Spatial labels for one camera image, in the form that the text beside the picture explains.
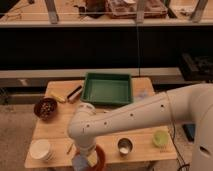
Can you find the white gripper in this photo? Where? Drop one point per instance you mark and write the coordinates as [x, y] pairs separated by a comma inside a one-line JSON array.
[[87, 153]]

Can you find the red bowl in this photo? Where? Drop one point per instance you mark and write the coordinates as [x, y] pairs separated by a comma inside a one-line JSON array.
[[96, 163]]

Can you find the grey blue sponge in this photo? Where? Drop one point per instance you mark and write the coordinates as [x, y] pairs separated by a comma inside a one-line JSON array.
[[79, 163]]

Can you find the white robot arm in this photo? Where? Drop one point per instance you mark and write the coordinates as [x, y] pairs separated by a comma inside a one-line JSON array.
[[190, 104]]

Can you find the dark bowl with nuts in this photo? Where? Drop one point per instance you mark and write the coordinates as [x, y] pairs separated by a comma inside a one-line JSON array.
[[45, 108]]

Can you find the orange head spoon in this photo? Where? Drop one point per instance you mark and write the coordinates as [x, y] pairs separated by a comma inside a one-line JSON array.
[[69, 149]]

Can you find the small metal cup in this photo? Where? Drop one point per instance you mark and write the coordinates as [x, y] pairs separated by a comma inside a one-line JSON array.
[[125, 146]]

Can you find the yellow corn toy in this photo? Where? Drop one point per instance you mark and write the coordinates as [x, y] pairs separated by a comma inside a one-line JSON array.
[[58, 98]]

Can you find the black wooden brush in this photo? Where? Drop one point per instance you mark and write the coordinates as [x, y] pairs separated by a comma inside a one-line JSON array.
[[75, 93]]

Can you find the green plastic tray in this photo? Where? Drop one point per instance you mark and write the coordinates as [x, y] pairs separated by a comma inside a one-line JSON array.
[[107, 89]]

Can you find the green small cup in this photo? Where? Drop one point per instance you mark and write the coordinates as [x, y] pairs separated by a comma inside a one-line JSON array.
[[160, 138]]

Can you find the black foot pedal box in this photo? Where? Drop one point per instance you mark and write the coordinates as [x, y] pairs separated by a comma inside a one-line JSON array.
[[189, 130]]

